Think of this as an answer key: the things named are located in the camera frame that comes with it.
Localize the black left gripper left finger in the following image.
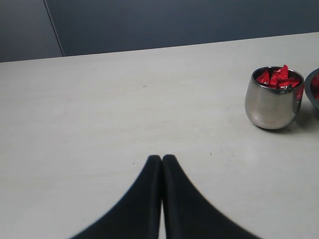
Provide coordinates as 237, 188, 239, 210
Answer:
73, 155, 160, 239

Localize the stainless steel bowl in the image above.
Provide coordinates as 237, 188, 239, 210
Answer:
305, 69, 319, 110

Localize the red candy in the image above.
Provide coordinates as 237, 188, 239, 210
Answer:
277, 78, 300, 90
256, 70, 270, 86
270, 65, 289, 88

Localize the stainless steel cup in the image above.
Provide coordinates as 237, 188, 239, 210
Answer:
245, 66, 305, 130

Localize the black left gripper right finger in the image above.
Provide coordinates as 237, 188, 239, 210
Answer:
162, 154, 258, 239

